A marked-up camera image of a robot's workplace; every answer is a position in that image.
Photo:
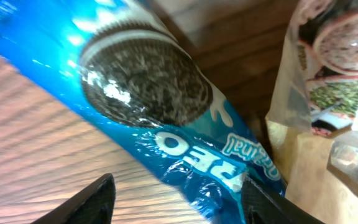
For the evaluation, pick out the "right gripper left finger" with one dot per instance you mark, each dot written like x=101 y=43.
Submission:
x=92 y=205

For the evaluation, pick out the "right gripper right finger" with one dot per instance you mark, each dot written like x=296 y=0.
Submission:
x=261 y=205

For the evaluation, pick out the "brown cookie snack bag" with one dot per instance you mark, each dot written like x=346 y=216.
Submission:
x=313 y=118

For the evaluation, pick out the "blue oreo cookie pack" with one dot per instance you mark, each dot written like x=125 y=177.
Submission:
x=118 y=66

